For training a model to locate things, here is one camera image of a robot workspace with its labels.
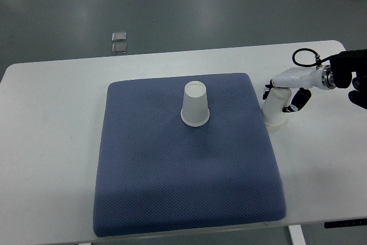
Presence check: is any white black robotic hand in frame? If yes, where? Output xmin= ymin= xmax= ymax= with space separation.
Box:
xmin=263 ymin=65 xmax=336 ymax=113

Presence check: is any white paper cup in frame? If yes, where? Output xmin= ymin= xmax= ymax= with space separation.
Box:
xmin=181 ymin=80 xmax=210 ymax=127
xmin=261 ymin=88 xmax=292 ymax=126

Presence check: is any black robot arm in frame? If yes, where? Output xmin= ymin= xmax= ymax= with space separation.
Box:
xmin=330 ymin=49 xmax=366 ymax=109

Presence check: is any black desk control panel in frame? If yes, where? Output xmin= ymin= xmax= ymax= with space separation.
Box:
xmin=324 ymin=218 xmax=367 ymax=229

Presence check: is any white table leg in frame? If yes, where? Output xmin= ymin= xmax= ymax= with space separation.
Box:
xmin=288 ymin=225 xmax=306 ymax=245

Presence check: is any blue textured cushion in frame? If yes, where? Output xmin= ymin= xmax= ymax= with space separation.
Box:
xmin=93 ymin=73 xmax=286 ymax=237

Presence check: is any lower metal floor plate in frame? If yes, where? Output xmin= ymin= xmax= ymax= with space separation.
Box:
xmin=112 ymin=42 xmax=127 ymax=55

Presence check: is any metal floor plate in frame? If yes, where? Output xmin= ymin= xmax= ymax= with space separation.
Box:
xmin=111 ymin=31 xmax=127 ymax=42
xmin=112 ymin=42 xmax=127 ymax=55

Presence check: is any upper metal floor plate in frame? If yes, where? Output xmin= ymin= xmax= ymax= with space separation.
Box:
xmin=111 ymin=31 xmax=127 ymax=42

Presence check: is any black looped cable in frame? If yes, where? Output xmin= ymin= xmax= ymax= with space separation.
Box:
xmin=292 ymin=48 xmax=330 ymax=68

